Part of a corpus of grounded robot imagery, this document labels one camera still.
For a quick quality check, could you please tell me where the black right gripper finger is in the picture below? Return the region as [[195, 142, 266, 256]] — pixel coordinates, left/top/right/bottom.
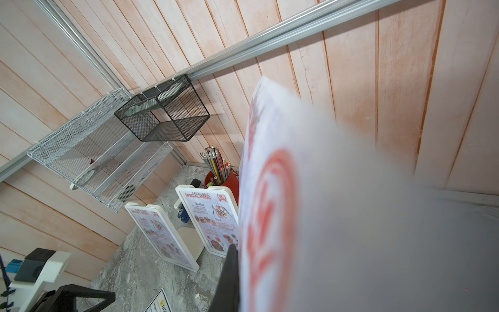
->
[[208, 244, 240, 312]]

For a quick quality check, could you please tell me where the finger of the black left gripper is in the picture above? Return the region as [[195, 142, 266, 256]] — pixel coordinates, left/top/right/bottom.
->
[[30, 284, 116, 312]]

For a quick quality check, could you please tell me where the blue stapler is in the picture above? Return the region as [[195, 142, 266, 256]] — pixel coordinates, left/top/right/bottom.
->
[[177, 178, 202, 224]]

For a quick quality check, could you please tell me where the black mesh basket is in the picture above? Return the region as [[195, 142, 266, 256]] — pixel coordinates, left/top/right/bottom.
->
[[114, 75, 211, 142]]

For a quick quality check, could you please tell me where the white tape roll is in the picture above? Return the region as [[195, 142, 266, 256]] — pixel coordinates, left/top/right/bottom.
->
[[70, 169, 96, 191]]

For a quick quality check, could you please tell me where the red metal pen cup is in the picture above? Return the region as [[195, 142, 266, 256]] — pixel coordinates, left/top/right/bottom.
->
[[204, 169, 239, 204]]

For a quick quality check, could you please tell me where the pencils and pens bundle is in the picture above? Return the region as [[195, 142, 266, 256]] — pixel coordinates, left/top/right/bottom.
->
[[200, 146, 231, 185]]

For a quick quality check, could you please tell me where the white menu holder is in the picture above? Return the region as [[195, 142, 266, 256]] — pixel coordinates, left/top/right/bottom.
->
[[124, 201, 205, 273], [174, 184, 240, 259]]

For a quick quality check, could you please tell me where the Dim Sum Inn menu front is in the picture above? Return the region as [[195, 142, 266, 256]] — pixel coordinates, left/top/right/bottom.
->
[[144, 289, 172, 312]]

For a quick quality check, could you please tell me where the white wire mesh shelf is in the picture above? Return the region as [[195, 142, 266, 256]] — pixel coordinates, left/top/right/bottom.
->
[[27, 88, 172, 212]]

